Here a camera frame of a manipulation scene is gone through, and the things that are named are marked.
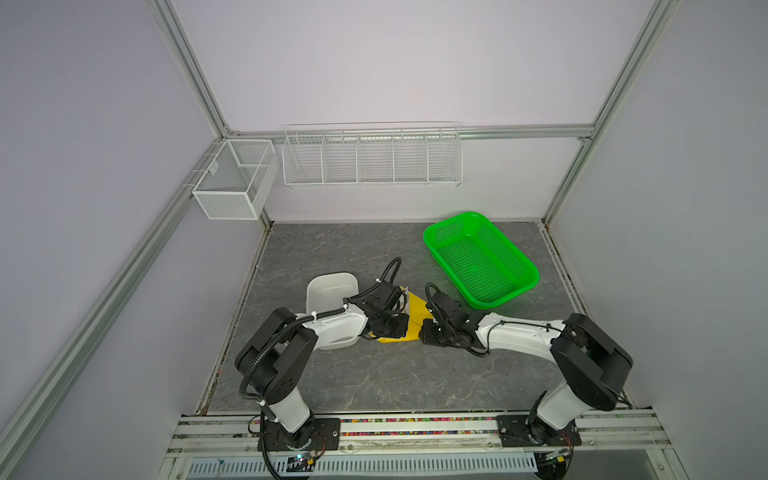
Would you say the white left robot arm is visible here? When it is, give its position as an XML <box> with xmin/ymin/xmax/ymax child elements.
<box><xmin>234</xmin><ymin>257</ymin><xmax>409</xmax><ymax>435</ymax></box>

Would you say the green plastic perforated basket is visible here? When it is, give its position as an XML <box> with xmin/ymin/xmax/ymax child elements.
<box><xmin>423</xmin><ymin>212</ymin><xmax>540</xmax><ymax>310</ymax></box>

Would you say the aluminium enclosure frame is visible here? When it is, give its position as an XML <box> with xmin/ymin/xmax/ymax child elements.
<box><xmin>1</xmin><ymin>1</ymin><xmax>679</xmax><ymax>479</ymax></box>

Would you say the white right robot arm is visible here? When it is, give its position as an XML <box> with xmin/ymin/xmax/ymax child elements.
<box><xmin>420</xmin><ymin>283</ymin><xmax>633</xmax><ymax>431</ymax></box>

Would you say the white slotted cable duct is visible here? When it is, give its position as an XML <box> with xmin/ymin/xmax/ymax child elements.
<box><xmin>184</xmin><ymin>452</ymin><xmax>538</xmax><ymax>479</ymax></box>

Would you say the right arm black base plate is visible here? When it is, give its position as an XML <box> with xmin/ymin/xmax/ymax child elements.
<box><xmin>496</xmin><ymin>414</ymin><xmax>582</xmax><ymax>447</ymax></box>

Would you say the white plastic cutlery tray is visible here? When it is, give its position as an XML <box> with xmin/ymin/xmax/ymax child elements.
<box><xmin>305</xmin><ymin>272</ymin><xmax>365</xmax><ymax>350</ymax></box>

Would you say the yellow paper napkin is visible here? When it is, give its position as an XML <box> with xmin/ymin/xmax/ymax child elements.
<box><xmin>377</xmin><ymin>292</ymin><xmax>433</xmax><ymax>344</ymax></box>

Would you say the small white mesh basket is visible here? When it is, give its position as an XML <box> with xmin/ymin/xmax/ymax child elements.
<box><xmin>192</xmin><ymin>139</ymin><xmax>279</xmax><ymax>220</ymax></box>

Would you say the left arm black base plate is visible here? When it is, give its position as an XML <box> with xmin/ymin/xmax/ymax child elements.
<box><xmin>259</xmin><ymin>416</ymin><xmax>341</xmax><ymax>451</ymax></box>

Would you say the long white wire rack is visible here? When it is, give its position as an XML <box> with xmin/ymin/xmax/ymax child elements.
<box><xmin>282</xmin><ymin>121</ymin><xmax>464</xmax><ymax>187</ymax></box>

